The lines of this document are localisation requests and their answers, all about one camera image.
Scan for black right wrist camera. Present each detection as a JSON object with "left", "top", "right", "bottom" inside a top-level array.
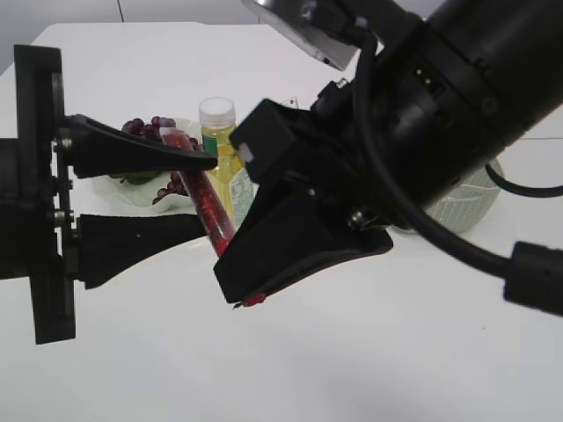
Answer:
[{"left": 243, "top": 0, "right": 368, "bottom": 70}]

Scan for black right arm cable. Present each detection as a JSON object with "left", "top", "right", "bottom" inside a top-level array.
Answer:
[{"left": 349, "top": 33, "right": 563, "bottom": 317}]

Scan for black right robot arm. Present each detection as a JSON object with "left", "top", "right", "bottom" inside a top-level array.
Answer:
[{"left": 214, "top": 1, "right": 562, "bottom": 309}]

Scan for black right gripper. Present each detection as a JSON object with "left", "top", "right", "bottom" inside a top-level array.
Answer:
[{"left": 214, "top": 21, "right": 501, "bottom": 303}]

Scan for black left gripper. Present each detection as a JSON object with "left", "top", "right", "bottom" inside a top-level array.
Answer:
[{"left": 1, "top": 45, "right": 217, "bottom": 345}]

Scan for grey-green woven plastic basket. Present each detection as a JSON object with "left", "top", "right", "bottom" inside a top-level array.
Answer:
[{"left": 427, "top": 167, "right": 501, "bottom": 234}]

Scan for clear plastic ruler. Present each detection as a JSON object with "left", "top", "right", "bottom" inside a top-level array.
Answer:
[{"left": 281, "top": 97, "right": 299, "bottom": 109}]

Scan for purple artificial grape bunch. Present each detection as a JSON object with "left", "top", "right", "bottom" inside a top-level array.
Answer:
[{"left": 109, "top": 116, "right": 189, "bottom": 205}]

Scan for red glitter pen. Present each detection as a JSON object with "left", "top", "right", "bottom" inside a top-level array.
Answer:
[{"left": 158, "top": 126, "right": 267, "bottom": 309}]

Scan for yellow oil bottle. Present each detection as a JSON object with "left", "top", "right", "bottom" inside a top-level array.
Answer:
[{"left": 199, "top": 97, "right": 254, "bottom": 229}]

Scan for frosted wavy glass plate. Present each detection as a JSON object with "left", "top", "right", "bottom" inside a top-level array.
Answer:
[{"left": 91, "top": 118, "right": 201, "bottom": 216}]

